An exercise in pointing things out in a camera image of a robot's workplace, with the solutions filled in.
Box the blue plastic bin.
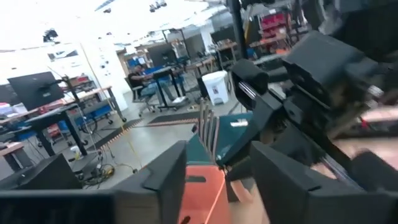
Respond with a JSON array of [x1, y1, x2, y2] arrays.
[[185, 111, 255, 166]]

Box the black ceiling-hung device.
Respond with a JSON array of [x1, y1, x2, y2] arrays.
[[42, 28, 60, 44]]

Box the orange plastic bin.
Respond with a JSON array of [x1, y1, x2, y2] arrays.
[[178, 164, 233, 224]]

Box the black vertical post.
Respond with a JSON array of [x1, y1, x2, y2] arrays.
[[228, 0, 249, 62]]

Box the black-legged desk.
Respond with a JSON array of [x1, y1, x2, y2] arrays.
[[0, 103, 91, 158]]

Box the shelf with red bins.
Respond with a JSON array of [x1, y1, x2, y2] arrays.
[[248, 11, 308, 57]]

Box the seated person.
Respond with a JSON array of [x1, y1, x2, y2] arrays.
[[127, 63, 187, 105]]

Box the black monitor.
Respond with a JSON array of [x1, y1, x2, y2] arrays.
[[7, 71, 65, 112], [147, 42, 178, 68]]

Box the tangled floor cables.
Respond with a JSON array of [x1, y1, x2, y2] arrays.
[[81, 162, 139, 189]]

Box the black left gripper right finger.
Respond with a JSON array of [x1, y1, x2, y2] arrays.
[[249, 141, 366, 224]]

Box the grey office chair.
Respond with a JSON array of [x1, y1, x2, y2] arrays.
[[124, 77, 158, 118]]

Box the wooden-top rolling desk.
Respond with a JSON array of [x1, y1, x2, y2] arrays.
[[62, 85, 127, 125]]

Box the black floor mat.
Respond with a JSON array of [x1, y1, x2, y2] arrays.
[[148, 111, 202, 126]]

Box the white trash bin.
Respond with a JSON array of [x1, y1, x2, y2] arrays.
[[201, 70, 231, 106]]

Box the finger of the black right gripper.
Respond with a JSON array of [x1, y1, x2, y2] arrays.
[[216, 92, 283, 167], [224, 155, 257, 203]]

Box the black pedestal desk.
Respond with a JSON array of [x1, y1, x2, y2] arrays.
[[151, 66, 189, 112]]

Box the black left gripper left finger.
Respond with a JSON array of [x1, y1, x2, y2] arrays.
[[113, 139, 188, 224]]

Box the black box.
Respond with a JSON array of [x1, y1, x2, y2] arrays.
[[0, 153, 83, 191]]

